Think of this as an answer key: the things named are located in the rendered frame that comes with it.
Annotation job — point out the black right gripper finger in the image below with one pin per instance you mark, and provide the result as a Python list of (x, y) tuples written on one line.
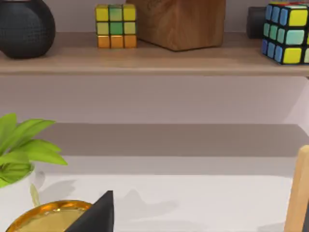
[(100, 215)]

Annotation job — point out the gold trophy cup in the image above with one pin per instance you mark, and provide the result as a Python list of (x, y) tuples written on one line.
[(50, 218)]

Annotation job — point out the green plant in white pot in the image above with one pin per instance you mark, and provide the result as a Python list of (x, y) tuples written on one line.
[(19, 154)]

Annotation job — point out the wooden shelf board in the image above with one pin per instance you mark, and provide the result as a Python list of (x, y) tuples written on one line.
[(154, 60)]

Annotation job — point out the yellow green orange puzzle cube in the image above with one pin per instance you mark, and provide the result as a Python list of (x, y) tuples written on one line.
[(116, 26)]

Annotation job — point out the wooden framed blackboard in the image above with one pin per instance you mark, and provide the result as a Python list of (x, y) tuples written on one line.
[(298, 193)]

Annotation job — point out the black round textured speaker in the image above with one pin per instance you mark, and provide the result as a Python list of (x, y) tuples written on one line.
[(24, 29)]

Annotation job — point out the brown wooden block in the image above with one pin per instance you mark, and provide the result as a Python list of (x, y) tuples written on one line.
[(181, 23)]

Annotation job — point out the dark grey cylinder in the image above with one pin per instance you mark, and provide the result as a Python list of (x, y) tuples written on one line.
[(256, 23)]

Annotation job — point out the black-framed blue yellow puzzle cube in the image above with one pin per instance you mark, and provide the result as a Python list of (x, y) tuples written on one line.
[(286, 33)]

